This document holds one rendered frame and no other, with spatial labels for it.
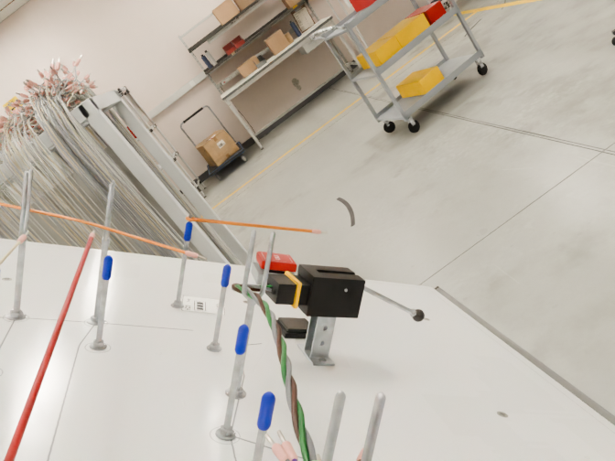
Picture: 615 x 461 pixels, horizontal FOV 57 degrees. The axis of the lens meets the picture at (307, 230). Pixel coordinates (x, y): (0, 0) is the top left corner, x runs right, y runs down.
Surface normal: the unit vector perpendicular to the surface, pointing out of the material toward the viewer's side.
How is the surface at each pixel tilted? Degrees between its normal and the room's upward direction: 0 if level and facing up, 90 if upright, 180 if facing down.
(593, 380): 0
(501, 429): 47
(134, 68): 90
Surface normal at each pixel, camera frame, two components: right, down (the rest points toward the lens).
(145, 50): 0.17, 0.29
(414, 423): 0.18, -0.96
